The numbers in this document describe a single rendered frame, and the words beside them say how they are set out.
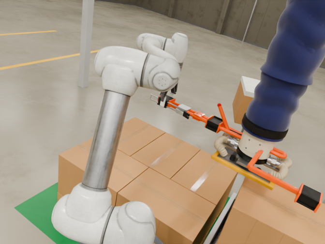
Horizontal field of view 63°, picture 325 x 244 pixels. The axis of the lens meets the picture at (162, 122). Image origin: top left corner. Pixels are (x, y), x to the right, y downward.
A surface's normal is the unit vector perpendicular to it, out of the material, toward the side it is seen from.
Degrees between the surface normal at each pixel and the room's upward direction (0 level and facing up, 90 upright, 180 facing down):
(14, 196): 0
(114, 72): 69
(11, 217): 0
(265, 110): 75
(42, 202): 0
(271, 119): 87
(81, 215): 60
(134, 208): 9
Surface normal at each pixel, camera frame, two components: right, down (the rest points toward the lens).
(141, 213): 0.31, -0.87
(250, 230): -0.47, 0.33
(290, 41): -0.62, 0.04
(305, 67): 0.07, 0.49
